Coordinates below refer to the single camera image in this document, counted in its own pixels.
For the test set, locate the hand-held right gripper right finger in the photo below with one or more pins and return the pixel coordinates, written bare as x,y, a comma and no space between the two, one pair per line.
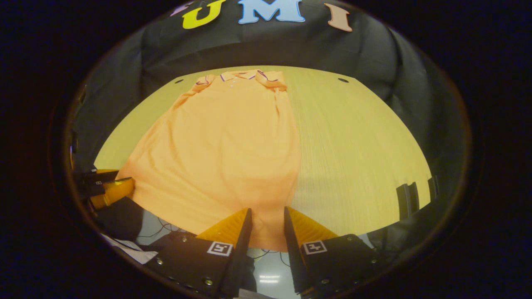
293,249

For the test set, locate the orange T-shirt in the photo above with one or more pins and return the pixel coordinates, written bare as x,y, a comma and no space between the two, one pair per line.
216,145

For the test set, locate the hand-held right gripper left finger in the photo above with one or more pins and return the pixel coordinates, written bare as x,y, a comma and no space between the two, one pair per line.
243,249

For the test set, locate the white sheet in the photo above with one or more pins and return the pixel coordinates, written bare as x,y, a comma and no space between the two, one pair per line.
133,249

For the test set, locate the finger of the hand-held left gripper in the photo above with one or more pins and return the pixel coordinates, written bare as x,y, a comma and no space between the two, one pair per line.
97,176
112,192

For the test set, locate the dark cloth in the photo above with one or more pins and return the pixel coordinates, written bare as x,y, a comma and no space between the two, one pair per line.
120,218

